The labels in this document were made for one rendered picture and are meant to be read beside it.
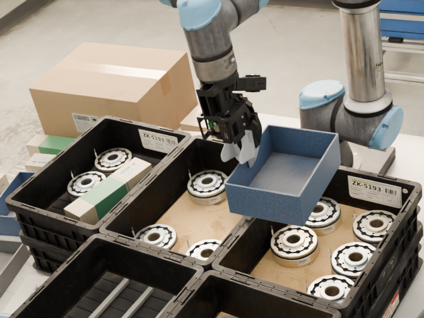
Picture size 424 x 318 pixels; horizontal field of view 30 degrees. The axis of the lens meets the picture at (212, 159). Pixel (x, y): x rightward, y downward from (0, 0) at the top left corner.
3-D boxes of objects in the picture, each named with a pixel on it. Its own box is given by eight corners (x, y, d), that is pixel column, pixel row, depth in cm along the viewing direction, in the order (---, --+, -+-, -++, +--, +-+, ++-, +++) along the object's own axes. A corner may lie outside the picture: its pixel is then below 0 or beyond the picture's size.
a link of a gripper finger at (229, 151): (221, 178, 151) (210, 138, 146) (236, 161, 155) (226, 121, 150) (235, 180, 150) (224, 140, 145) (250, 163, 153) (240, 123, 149)
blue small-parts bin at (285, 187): (272, 151, 162) (267, 123, 158) (341, 162, 155) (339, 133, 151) (229, 212, 149) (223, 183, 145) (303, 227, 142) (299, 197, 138)
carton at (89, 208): (86, 236, 190) (79, 217, 186) (70, 227, 194) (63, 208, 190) (156, 182, 203) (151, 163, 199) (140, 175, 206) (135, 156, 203)
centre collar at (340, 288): (325, 281, 159) (324, 279, 159) (348, 287, 157) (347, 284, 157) (316, 298, 156) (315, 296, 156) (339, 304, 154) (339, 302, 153)
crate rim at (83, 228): (106, 121, 217) (104, 114, 215) (195, 141, 201) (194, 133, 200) (4, 209, 191) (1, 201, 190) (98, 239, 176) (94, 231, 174)
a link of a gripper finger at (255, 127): (241, 147, 150) (229, 108, 145) (245, 142, 151) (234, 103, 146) (262, 149, 147) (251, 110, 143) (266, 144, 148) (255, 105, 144)
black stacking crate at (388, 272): (305, 197, 191) (300, 159, 184) (424, 226, 175) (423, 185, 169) (218, 308, 165) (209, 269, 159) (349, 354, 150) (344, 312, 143)
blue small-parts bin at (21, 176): (40, 238, 213) (32, 218, 209) (-8, 235, 218) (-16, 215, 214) (71, 192, 228) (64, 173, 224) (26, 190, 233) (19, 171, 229)
